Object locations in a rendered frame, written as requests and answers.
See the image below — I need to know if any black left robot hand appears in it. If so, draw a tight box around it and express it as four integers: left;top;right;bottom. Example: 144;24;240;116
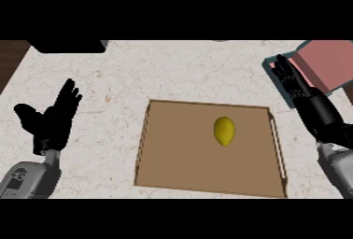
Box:
11;77;84;156

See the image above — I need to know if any teal box with pink inside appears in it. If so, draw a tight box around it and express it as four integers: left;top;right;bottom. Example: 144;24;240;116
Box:
259;40;353;110

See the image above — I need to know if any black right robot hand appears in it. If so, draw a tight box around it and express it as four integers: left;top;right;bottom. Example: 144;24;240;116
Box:
270;54;353;147

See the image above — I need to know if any black appliance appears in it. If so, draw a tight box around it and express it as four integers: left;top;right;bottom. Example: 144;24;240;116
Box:
26;40;110;54

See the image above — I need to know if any brown wooden tray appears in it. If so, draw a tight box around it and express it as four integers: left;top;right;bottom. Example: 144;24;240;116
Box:
132;99;289;199

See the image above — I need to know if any yellow lemon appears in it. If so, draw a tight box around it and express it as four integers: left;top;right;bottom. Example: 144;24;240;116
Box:
212;116;237;147

